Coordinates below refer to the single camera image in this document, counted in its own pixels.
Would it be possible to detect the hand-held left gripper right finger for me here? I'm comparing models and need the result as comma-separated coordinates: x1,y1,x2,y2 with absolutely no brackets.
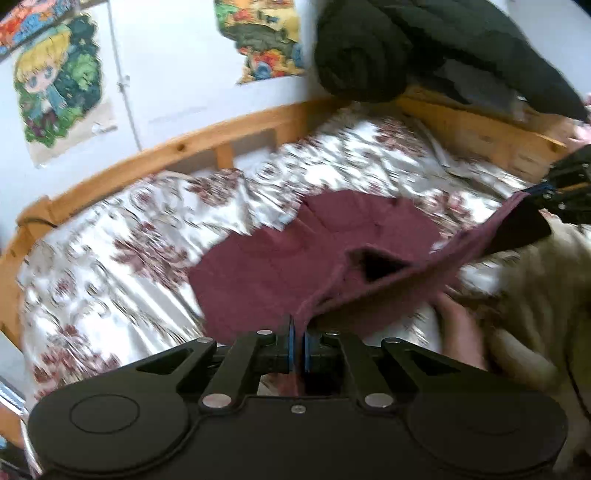
302,323,490,411

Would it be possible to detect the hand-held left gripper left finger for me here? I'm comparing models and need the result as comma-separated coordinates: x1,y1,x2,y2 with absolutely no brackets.
117,315,296,411

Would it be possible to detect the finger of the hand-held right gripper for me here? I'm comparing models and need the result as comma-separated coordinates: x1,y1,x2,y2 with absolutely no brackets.
529,184,591,215
547,145,591,190

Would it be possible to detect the maroon long-sleeve shirt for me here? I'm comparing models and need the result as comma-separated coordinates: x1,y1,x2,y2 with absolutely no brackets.
188,189,552,398

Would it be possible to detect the beige fleece blanket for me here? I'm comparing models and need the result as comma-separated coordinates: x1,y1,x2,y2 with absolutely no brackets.
455,215,591,472

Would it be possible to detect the person's bare leg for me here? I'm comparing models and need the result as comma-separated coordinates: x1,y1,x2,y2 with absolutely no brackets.
433,291,491,372

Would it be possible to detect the floral satin blanket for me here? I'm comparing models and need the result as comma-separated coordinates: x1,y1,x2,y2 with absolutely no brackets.
16,108,539,409

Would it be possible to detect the black quilted jacket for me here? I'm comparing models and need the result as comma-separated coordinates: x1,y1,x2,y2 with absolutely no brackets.
314,0,589,123

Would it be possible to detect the landscape painting poster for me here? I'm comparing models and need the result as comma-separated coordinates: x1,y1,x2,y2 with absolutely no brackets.
213,0,306,85

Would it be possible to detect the cartoon boy poster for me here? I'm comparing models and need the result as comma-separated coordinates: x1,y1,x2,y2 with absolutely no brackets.
11,11,118,168

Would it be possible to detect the colourful cartoon poster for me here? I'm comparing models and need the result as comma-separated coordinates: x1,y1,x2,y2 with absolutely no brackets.
0,0,79,51

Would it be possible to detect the wooden bed frame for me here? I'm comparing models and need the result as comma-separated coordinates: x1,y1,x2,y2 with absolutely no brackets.
0,83,575,352

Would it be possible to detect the black cable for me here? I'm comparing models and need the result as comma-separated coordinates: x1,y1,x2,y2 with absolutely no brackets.
17,215,63,230

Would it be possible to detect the white wall pipe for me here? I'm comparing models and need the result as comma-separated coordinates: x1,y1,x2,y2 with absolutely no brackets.
107,0,143,151

